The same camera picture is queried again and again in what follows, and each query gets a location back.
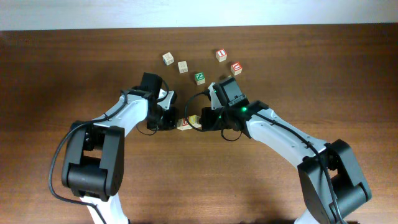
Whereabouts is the wooden Y block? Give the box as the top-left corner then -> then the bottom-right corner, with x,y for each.
177,118 -> 185,130

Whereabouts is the yellow block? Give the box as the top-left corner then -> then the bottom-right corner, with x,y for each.
188,115 -> 201,128

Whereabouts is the red O block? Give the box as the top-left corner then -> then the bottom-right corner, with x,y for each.
182,118 -> 193,130

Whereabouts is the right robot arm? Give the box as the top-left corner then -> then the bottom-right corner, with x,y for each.
201,77 -> 372,223

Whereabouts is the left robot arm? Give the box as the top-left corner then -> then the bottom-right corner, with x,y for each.
60,73 -> 178,223

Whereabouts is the green N block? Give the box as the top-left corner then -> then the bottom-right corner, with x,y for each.
194,72 -> 206,85

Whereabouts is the plain wooden letter block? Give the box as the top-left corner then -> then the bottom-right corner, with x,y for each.
177,61 -> 188,73

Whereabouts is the red U block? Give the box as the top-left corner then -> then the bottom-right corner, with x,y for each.
231,62 -> 243,76

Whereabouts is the wooden block blue side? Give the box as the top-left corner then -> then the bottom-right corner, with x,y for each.
162,52 -> 174,66

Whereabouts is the red I block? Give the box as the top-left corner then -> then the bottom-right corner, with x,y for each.
216,49 -> 228,62

